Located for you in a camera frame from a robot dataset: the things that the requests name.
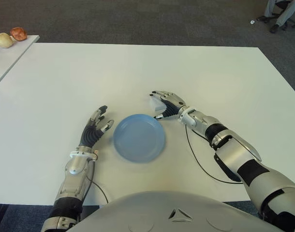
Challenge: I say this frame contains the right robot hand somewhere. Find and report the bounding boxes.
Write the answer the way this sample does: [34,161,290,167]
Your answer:
[149,90,187,121]

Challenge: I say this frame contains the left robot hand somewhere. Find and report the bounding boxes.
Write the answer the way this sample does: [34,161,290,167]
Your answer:
[78,105,114,148]

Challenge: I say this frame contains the white charger block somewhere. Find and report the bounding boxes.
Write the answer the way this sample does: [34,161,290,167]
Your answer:
[149,96,167,113]

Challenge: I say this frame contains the blue plate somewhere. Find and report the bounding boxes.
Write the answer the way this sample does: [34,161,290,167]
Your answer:
[113,114,167,164]

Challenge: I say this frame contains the grey robot torso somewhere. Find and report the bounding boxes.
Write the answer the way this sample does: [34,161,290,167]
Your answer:
[72,190,295,232]

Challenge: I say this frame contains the white side table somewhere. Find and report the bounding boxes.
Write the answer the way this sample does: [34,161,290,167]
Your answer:
[0,35,40,90]

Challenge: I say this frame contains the red-brown bread roll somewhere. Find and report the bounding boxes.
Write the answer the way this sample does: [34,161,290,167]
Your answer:
[10,27,27,41]

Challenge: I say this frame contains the beige bread roll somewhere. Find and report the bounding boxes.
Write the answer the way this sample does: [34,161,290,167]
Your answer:
[0,33,14,48]

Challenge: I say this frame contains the seated person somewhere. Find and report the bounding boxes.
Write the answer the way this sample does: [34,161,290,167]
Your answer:
[257,0,295,33]

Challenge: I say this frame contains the black office chair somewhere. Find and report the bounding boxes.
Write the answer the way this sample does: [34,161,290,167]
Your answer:
[270,0,295,29]

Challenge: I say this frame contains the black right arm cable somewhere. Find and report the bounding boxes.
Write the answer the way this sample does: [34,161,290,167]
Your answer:
[185,123,245,184]

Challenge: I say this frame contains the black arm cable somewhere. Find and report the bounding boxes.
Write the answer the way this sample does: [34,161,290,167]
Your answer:
[185,123,245,184]
[86,154,109,203]

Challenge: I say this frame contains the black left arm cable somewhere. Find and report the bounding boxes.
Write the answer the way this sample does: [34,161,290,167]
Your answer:
[86,154,109,203]

